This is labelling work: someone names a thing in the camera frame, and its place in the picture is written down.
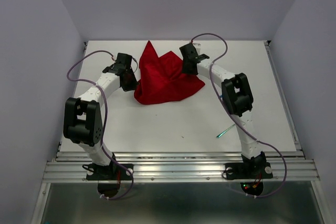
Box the red cloth napkin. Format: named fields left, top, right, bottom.
left=134, top=41, right=205, bottom=105

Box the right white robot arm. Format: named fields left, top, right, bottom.
left=180, top=42, right=266, bottom=177

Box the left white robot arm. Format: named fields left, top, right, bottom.
left=63, top=53, right=138, bottom=179

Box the iridescent metal fork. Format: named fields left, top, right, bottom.
left=216, top=124, right=235, bottom=138

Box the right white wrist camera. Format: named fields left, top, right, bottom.
left=193, top=43, right=201, bottom=55

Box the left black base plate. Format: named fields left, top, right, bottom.
left=82, top=163, right=131, bottom=181

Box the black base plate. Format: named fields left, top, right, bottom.
left=222, top=163, right=274, bottom=180
left=82, top=163, right=131, bottom=181

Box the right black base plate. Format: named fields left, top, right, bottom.
left=222, top=163, right=274, bottom=180

